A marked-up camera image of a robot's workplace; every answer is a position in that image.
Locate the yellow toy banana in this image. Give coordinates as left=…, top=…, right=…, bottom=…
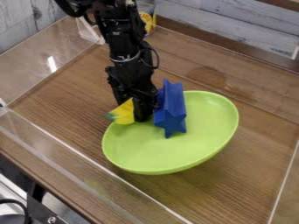
left=105, top=98, right=136, bottom=125

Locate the green round plate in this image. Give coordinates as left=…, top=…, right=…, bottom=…
left=101, top=91, right=239, bottom=175

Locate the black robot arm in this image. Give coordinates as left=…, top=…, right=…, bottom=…
left=54, top=0, right=158, bottom=122

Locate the clear acrylic corner bracket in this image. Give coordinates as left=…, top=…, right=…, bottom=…
left=76, top=17, right=105, bottom=46

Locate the clear acrylic front wall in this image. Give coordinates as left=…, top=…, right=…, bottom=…
left=0, top=99, right=192, bottom=224

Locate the yellow labelled tin can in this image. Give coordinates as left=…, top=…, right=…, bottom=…
left=136, top=0, right=156, bottom=35

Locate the black metal table bracket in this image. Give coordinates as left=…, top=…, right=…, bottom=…
left=26, top=201, right=68, bottom=224

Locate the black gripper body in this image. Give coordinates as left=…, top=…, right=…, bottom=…
left=105, top=56, right=157, bottom=99

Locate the black cable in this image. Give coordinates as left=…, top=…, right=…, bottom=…
left=0, top=199, right=33, bottom=224

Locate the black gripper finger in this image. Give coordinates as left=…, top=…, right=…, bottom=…
left=112, top=85, right=133, bottom=105
left=133, top=96, right=160, bottom=123

